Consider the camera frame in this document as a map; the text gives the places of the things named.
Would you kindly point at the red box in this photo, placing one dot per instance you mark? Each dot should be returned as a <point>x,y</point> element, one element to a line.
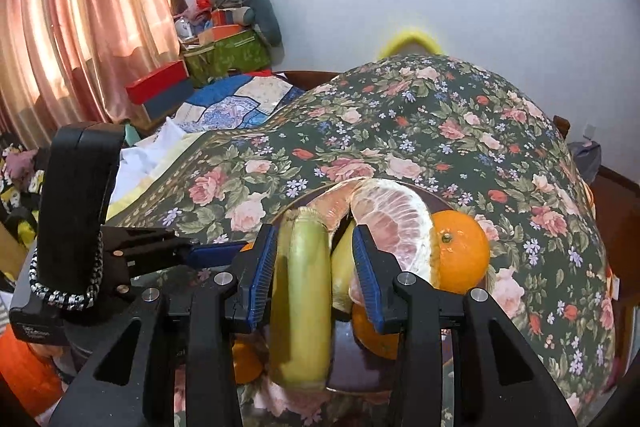
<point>157,82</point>

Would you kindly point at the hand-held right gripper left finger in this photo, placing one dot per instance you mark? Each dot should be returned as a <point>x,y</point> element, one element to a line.
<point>262,277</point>

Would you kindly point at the orange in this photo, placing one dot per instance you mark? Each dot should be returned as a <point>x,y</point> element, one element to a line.
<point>375,344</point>
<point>460,252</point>

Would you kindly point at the pink curtain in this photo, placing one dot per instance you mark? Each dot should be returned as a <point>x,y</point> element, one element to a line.
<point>85,32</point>

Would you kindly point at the yellow foam tube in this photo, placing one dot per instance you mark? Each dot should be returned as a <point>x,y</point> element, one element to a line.
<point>410,37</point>

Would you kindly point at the teal cloth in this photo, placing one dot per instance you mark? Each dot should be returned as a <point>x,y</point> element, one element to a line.
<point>132,136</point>

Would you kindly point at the floral blanket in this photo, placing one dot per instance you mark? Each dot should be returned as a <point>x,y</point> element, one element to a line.
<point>425,122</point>

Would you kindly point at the grey plush pillow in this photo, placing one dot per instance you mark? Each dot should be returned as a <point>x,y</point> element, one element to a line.
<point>260,12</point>

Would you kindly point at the small tangerine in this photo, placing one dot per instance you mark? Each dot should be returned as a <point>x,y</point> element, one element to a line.
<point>248,359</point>

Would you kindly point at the short sugarcane piece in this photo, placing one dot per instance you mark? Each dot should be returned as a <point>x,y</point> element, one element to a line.
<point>342,267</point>

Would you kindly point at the wall socket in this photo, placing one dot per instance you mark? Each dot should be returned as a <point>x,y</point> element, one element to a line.
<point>589,131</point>

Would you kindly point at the long sugarcane piece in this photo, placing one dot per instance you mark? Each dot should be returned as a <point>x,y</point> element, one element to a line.
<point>302,297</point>

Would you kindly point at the orange cloth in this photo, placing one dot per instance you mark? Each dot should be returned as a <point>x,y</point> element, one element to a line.
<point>27,372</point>

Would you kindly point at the white cloth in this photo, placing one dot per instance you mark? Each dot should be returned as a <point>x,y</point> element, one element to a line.
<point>150,162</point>

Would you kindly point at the blue patchwork quilt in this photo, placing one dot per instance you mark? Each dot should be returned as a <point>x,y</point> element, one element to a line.
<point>235,104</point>

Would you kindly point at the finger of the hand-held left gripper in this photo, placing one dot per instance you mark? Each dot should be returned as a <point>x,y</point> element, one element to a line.
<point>130,274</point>
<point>215,253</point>

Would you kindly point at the green fabric bag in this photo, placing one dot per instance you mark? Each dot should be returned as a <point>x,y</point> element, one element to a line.
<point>230,59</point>

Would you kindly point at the orange box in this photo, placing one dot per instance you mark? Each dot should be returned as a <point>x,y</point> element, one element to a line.
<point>220,34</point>

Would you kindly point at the purple plate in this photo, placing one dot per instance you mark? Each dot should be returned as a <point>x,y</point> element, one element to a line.
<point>345,357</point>

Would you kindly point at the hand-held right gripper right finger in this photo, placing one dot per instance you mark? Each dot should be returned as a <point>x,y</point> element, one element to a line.
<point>367,277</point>

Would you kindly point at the wooden bed post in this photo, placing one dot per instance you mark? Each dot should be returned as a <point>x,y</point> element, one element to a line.
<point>561,127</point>

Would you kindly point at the grey bag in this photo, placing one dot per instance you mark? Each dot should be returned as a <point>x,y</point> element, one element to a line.
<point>585,162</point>

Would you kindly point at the peeled pomelo segment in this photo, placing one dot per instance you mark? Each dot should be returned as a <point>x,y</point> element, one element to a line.
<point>335,202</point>
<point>395,217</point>

